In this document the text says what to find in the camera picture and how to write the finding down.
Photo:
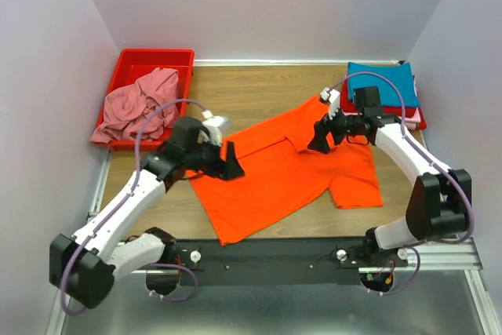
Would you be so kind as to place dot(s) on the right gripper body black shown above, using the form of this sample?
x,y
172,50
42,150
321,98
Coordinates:
x,y
342,125

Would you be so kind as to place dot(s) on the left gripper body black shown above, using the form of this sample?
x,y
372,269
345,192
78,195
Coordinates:
x,y
205,157

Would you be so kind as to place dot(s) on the orange t-shirt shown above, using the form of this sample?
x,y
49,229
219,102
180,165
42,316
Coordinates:
x,y
282,175

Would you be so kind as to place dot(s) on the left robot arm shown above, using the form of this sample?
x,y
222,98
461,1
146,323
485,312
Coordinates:
x,y
86,265

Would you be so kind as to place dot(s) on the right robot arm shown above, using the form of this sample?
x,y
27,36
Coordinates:
x,y
440,203

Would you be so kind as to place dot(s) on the red folded t-shirt upper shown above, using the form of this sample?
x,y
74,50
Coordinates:
x,y
388,96

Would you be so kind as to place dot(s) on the dusty pink crumpled t-shirt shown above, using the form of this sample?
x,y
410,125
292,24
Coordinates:
x,y
129,109

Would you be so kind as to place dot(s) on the pink folded t-shirt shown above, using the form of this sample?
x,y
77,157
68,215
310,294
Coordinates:
x,y
414,122

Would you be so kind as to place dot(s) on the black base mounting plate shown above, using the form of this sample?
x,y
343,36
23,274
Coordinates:
x,y
279,261

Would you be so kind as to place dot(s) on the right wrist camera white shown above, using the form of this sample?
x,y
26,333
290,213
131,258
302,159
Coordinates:
x,y
331,98

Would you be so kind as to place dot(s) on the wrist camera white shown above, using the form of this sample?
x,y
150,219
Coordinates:
x,y
331,98
213,127

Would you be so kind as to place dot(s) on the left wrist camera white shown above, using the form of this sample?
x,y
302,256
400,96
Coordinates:
x,y
213,127

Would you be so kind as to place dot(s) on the aluminium rail frame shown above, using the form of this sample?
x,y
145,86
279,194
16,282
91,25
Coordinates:
x,y
440,291

